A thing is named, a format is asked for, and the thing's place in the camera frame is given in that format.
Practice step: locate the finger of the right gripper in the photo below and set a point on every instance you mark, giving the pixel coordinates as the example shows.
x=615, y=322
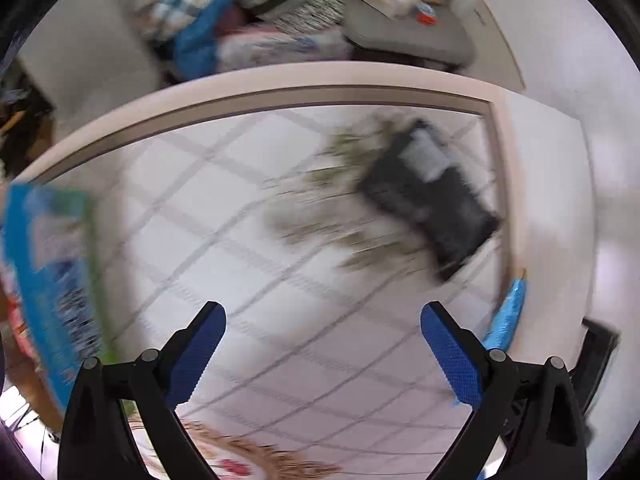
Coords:
x=598, y=346

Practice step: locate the plaid blanket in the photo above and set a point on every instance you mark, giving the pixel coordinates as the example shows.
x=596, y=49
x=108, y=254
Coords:
x=181, y=32

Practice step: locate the black snack bag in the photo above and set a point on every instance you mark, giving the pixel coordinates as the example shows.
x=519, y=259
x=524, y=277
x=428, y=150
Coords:
x=417, y=181

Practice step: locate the long blue snack pack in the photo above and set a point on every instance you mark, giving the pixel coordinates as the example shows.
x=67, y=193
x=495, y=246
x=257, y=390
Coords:
x=504, y=324

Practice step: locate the cardboard box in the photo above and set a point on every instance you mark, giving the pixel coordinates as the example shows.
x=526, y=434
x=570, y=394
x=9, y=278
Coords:
x=50, y=257

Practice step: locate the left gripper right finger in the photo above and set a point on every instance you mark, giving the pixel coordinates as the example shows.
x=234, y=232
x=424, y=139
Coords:
x=531, y=407

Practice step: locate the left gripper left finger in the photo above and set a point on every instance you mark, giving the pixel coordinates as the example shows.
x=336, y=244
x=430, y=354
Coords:
x=96, y=440

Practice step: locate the grey armchair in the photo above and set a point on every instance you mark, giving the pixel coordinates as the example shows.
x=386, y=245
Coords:
x=86, y=59

